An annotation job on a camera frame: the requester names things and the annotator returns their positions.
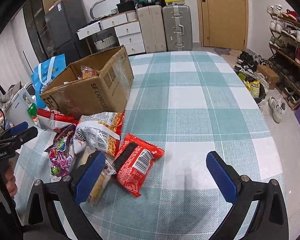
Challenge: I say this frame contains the red corn chips bag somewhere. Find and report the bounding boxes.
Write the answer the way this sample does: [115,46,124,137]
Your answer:
[37,108,79,132]

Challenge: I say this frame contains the woven laundry basket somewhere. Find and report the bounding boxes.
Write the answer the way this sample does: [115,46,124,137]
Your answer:
[94,35,117,51]

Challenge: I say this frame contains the beige hard suitcase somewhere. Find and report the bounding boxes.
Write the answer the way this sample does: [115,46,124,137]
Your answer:
[137,5,167,54]

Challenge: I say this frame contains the blue Doraemon tote bag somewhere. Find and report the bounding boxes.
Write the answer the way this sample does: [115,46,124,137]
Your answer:
[31,54,66,109]

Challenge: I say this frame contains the oval mirror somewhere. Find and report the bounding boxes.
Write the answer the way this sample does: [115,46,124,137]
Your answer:
[89,0,120,20]

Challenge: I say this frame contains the white drawer desk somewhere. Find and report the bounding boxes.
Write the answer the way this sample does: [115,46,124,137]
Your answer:
[77,10,146,55]

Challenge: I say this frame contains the bread bun clear wrapper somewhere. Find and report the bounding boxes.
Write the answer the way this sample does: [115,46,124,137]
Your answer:
[78,65,99,80]

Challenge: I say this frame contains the shoe rack with shoes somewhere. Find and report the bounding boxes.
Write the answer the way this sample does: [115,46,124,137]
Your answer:
[267,4,300,110]

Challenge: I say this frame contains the silver aluminium suitcase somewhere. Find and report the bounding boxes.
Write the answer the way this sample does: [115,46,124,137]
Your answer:
[162,5,193,51]

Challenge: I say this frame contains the white electric kettle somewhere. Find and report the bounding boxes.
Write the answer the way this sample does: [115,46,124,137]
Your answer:
[4,87,35,127]

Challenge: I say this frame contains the checked green tablecloth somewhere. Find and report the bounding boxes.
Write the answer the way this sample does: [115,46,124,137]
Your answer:
[13,50,287,240]

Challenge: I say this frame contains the cardboard SF Express box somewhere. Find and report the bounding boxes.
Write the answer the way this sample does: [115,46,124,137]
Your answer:
[40,46,134,118]

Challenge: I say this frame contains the black refrigerator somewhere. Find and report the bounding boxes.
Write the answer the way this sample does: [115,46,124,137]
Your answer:
[45,0,90,64]

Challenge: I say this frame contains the white red noodle snack bag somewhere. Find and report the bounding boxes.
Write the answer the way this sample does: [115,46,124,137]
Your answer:
[73,112,125,158]

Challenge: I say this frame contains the purple candy bag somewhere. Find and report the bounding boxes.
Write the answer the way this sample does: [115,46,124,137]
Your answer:
[45,124,76,177]

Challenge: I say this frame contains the small cardboard box on floor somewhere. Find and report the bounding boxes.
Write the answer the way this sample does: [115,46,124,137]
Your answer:
[257,64,279,90]

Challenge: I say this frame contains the dark glass cabinet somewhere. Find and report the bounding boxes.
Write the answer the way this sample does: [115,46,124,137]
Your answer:
[23,0,59,63]

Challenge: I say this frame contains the cracker sandwich clear pack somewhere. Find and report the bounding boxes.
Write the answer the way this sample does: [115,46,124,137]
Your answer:
[76,146,116,205]

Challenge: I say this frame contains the wooden door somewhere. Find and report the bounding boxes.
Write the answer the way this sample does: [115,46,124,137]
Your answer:
[197,0,249,50]

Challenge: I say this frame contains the trash bin with yellow wrappers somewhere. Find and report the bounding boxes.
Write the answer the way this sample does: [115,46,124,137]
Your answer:
[238,73,266,104]

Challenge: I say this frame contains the person's left hand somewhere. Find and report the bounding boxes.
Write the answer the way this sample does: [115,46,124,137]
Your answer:
[0,168,18,202]

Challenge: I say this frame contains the white sneaker on floor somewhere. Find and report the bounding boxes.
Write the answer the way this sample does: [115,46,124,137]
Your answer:
[268,95,287,124]

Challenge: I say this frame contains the red black snack packet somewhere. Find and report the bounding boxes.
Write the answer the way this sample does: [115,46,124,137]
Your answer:
[113,133,165,197]

